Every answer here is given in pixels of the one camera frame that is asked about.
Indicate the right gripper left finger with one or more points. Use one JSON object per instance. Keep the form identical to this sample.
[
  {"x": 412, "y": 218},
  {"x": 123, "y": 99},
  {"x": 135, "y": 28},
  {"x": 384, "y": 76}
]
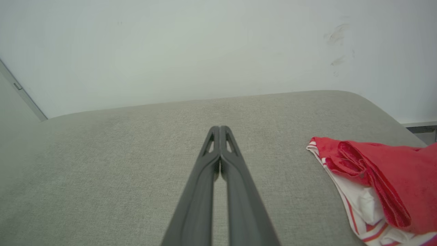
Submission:
[{"x": 194, "y": 218}]

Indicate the red and white garment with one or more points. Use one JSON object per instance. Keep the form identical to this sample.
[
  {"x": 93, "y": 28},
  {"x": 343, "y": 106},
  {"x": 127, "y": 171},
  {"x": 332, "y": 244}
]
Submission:
[{"x": 403, "y": 177}]

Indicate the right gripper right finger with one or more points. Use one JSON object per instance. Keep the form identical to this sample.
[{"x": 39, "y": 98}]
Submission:
[{"x": 245, "y": 218}]

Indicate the grey wall trim strip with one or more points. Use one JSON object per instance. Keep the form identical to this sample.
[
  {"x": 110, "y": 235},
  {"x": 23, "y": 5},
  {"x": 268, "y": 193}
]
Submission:
[{"x": 24, "y": 94}]

